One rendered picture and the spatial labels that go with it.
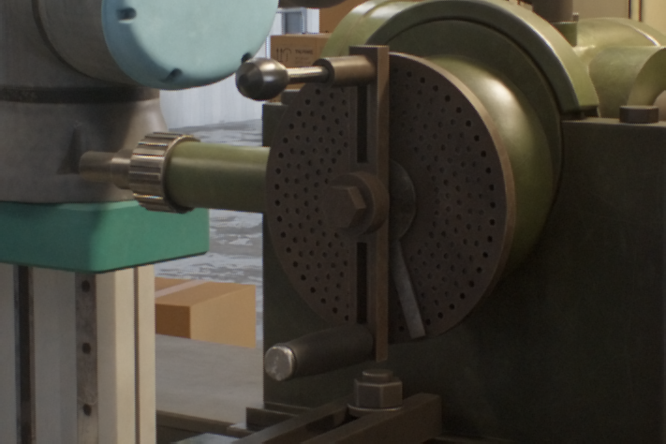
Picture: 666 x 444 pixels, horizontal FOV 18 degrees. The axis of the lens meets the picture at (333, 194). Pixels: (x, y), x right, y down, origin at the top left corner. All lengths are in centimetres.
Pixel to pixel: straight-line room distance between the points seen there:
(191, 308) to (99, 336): 330
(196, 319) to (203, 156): 399
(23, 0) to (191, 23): 21
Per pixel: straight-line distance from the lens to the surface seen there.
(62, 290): 215
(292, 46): 1023
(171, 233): 190
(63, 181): 185
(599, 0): 174
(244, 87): 122
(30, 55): 187
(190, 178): 146
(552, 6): 144
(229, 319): 561
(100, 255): 184
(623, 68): 142
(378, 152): 131
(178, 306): 543
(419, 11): 142
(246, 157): 144
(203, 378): 245
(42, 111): 187
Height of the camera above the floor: 134
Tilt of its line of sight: 7 degrees down
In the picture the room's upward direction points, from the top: straight up
